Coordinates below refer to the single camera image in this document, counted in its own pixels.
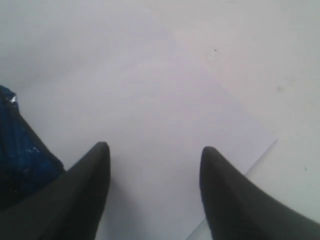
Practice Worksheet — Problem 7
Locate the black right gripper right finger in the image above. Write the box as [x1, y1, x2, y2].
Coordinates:
[199, 146, 320, 240]

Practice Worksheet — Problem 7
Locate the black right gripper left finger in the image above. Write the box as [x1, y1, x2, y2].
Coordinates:
[0, 142, 111, 240]

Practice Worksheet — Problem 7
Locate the white paper sheet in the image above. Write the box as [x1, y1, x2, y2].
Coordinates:
[0, 7, 275, 240]

